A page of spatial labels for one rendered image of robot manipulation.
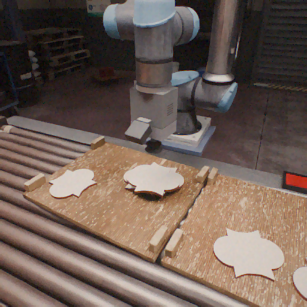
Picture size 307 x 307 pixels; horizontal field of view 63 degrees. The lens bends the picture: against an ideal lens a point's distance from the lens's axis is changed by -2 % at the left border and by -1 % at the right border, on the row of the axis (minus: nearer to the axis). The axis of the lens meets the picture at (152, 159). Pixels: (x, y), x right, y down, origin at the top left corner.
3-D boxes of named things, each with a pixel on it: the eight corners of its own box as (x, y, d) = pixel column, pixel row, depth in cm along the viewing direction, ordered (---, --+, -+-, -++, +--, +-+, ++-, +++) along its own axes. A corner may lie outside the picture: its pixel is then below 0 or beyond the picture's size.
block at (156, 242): (161, 232, 57) (161, 223, 55) (168, 235, 56) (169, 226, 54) (147, 251, 52) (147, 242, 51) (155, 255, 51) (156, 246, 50)
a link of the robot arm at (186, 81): (175, 96, 113) (176, 66, 106) (203, 102, 108) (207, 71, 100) (162, 105, 105) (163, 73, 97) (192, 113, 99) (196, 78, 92)
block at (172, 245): (175, 235, 56) (176, 226, 54) (183, 238, 55) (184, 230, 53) (163, 256, 51) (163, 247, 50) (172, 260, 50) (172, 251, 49)
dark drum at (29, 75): (22, 94, 437) (6, 39, 390) (48, 99, 417) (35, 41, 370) (-8, 105, 392) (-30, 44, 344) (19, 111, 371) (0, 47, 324)
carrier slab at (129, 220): (104, 144, 94) (103, 140, 93) (209, 176, 77) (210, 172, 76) (23, 198, 69) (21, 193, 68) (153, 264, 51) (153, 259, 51)
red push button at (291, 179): (284, 176, 78) (285, 172, 77) (306, 181, 76) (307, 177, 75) (284, 187, 73) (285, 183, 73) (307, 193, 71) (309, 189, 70)
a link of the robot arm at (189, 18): (159, 4, 60) (134, 5, 52) (204, 6, 55) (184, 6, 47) (159, 39, 64) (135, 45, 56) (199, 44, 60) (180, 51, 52)
